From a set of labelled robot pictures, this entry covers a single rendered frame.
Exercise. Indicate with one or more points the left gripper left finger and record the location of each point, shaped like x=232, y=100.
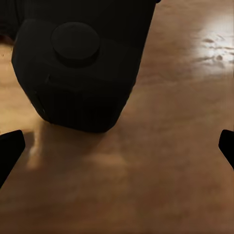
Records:
x=11, y=147

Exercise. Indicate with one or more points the digital camera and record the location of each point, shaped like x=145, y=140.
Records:
x=77, y=60

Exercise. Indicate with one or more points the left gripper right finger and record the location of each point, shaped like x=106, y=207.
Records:
x=226, y=145

